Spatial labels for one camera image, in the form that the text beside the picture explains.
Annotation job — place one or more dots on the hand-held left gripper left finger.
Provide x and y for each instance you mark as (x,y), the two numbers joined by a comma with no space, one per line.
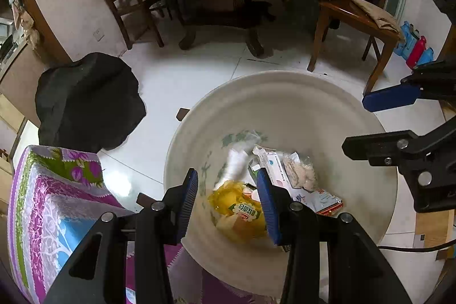
(187,211)

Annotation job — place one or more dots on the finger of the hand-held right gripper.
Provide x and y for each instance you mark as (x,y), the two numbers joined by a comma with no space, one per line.
(377,145)
(388,99)

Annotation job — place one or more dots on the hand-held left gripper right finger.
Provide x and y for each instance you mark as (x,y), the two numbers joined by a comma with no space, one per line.
(269,211)

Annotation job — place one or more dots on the yellow snack packet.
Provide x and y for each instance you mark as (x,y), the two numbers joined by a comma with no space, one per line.
(235,211)

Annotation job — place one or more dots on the printed foil packet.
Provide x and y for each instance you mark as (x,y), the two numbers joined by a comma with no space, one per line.
(276,168)

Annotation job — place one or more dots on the clear plastic food bag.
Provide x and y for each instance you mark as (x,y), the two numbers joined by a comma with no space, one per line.
(301,172)

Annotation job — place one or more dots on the white plastic bucket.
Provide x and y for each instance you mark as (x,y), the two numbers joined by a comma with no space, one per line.
(295,104)

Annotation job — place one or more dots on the cardboard box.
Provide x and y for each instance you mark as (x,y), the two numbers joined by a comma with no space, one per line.
(433,232)

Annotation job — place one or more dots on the dark wood block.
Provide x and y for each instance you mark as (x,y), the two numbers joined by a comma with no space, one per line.
(182,113)
(146,199)

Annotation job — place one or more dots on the red plastic bottle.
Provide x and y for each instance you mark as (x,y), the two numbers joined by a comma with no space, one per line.
(416,53)

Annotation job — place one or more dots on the blue plastic bottle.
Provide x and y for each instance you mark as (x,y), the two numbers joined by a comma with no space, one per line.
(404,40)
(426,56)

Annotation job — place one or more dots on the tan cloth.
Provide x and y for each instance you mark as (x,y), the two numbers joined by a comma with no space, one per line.
(377,13)

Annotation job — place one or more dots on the brown wooden chair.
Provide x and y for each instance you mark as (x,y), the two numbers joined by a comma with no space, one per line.
(342,13)

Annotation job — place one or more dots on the purple floral tablecloth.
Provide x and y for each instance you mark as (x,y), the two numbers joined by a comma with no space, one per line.
(53,204)

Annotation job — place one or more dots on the black cloth cover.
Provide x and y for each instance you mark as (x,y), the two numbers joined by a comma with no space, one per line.
(89,101)

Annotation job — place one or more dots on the beige kitchen counter cabinets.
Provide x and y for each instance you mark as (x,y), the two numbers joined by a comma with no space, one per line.
(17,83)

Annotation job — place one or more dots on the hanging cloths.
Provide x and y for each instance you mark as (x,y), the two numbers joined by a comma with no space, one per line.
(26,22)

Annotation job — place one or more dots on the white wall socket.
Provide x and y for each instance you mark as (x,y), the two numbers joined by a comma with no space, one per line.
(98,36)

